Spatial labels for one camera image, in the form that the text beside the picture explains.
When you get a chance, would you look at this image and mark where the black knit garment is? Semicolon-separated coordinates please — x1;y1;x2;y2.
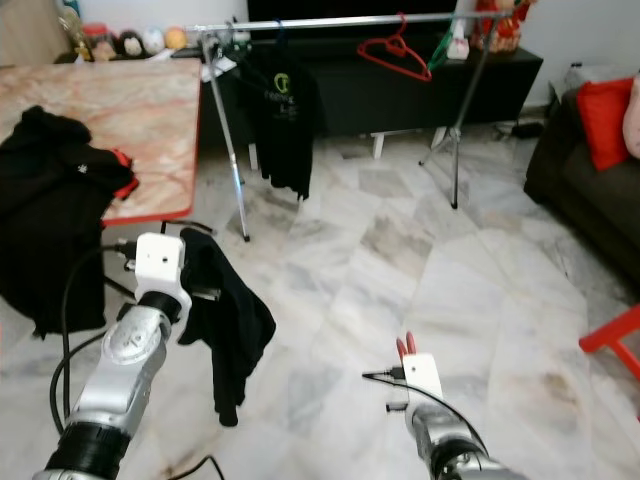
177;227;278;428

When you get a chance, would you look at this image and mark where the green plastic clothes hanger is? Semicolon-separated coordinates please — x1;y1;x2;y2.
426;18;463;73

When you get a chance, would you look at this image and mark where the black jacket with red trim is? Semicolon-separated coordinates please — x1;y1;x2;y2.
0;104;140;338

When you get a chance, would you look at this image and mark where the gold trophy ornament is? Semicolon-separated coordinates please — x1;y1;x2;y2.
58;12;89;63

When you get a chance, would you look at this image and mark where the red lid jar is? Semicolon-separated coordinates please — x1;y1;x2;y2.
82;22;113;63

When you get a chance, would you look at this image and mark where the black round plush toy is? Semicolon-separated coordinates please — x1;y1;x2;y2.
115;28;144;59

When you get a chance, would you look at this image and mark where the white round toy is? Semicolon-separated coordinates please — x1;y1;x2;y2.
141;28;166;56

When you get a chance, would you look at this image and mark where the silver metal clothes rack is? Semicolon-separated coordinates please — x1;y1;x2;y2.
187;8;513;244

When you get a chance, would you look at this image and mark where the black television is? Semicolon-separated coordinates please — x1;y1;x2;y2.
246;0;458;27

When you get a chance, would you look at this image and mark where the black TV cabinet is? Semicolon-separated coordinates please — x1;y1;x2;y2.
198;40;545;146

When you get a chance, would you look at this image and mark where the small white bottle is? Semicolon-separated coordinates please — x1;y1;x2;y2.
448;28;469;61

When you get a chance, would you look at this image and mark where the black power strip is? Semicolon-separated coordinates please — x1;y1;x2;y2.
510;118;546;139

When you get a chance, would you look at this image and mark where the red gold figurine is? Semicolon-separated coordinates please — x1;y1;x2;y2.
472;0;536;53

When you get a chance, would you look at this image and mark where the dark grey fabric sofa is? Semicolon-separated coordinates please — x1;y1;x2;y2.
523;85;640;269

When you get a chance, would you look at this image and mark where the white patterned side table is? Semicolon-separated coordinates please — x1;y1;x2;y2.
563;60;623;93

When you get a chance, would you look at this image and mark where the red cushion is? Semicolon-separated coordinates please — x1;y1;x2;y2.
576;76;637;172

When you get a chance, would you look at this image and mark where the red plastic stool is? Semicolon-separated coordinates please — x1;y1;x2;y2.
578;304;640;423

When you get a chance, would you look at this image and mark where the pink cat face pillow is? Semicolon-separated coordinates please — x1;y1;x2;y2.
624;72;640;161

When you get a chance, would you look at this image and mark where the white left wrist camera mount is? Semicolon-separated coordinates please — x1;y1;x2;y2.
133;232;194;319

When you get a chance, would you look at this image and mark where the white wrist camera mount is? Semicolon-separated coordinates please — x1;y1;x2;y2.
400;352;445;405
133;232;194;319

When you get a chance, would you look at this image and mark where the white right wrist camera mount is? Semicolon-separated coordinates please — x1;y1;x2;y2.
400;352;445;405

